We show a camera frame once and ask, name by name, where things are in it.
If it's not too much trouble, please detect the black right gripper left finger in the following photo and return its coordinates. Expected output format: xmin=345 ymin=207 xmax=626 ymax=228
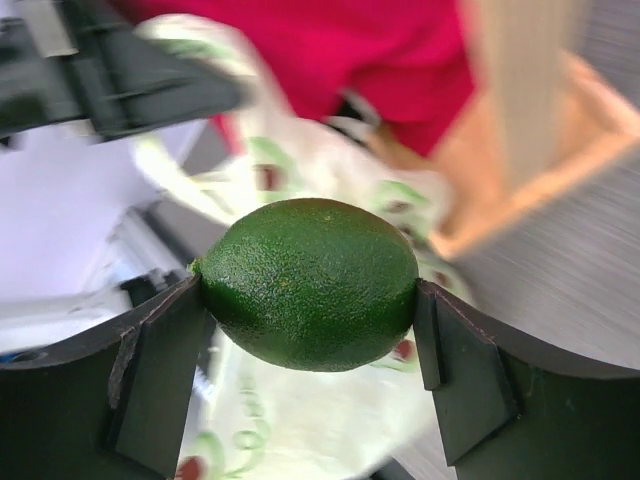
xmin=1 ymin=277 xmax=208 ymax=479

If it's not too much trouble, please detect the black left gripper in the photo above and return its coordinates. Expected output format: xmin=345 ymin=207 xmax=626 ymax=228
xmin=1 ymin=1 xmax=247 ymax=141

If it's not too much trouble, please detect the wooden clothes rack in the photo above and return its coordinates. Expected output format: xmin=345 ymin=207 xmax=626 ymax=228
xmin=369 ymin=0 xmax=640 ymax=261

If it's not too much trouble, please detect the black white patterned garment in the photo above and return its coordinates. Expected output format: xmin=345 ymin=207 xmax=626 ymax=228
xmin=323 ymin=90 xmax=382 ymax=151

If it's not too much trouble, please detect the green avocado print plastic bag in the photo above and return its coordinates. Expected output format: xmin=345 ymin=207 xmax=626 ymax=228
xmin=132 ymin=14 xmax=470 ymax=479

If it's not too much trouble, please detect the green avocado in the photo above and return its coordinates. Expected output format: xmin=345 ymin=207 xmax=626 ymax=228
xmin=192 ymin=198 xmax=419 ymax=372

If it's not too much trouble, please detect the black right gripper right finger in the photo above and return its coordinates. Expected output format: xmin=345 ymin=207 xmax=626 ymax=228
xmin=414 ymin=280 xmax=639 ymax=480

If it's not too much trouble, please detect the magenta red shirt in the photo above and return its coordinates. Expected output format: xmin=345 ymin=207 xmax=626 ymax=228
xmin=113 ymin=0 xmax=474 ymax=156

